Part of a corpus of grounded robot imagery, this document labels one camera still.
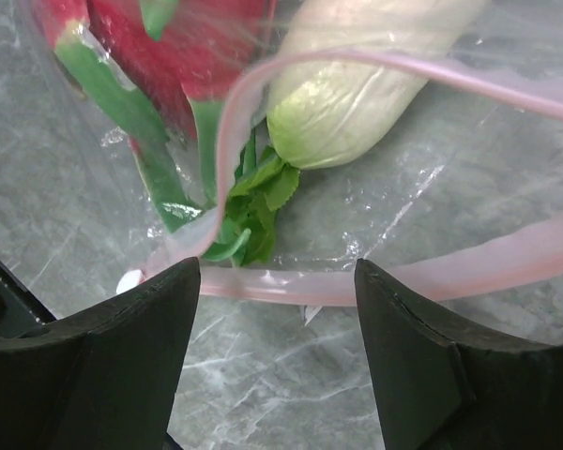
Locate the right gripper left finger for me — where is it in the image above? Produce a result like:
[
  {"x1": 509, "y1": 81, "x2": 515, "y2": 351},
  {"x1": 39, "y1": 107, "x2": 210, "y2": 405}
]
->
[{"x1": 0, "y1": 258, "x2": 201, "y2": 449}]

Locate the fake white radish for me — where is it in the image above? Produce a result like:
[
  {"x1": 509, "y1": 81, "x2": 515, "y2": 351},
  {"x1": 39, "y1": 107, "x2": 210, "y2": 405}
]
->
[{"x1": 205, "y1": 1, "x2": 488, "y2": 266}]

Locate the clear zip top bag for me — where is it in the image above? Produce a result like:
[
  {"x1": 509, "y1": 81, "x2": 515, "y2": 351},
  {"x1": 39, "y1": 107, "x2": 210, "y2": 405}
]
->
[{"x1": 0, "y1": 1, "x2": 563, "y2": 315}]

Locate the fake red dragon fruit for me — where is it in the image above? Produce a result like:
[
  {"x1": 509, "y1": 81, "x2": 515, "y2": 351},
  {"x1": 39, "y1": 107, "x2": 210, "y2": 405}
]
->
[{"x1": 31, "y1": 1, "x2": 276, "y2": 232}]

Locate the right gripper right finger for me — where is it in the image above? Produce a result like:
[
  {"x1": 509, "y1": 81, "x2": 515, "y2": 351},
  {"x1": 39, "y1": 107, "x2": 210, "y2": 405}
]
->
[{"x1": 355, "y1": 260, "x2": 563, "y2": 450}]

